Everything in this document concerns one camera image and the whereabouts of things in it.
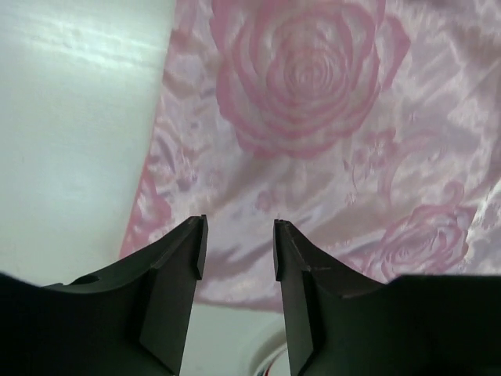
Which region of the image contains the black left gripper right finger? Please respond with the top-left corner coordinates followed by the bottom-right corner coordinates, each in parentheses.
top-left (273, 220), bottom-right (500, 375)

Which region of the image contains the white plate green red rim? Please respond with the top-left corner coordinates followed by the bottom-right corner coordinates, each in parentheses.
top-left (245, 316), bottom-right (293, 376)

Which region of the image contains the pink rose satin placemat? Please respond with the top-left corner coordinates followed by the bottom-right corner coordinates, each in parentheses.
top-left (120, 1), bottom-right (500, 310)

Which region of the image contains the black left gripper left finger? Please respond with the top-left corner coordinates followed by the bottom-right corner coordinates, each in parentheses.
top-left (1, 215), bottom-right (208, 375)

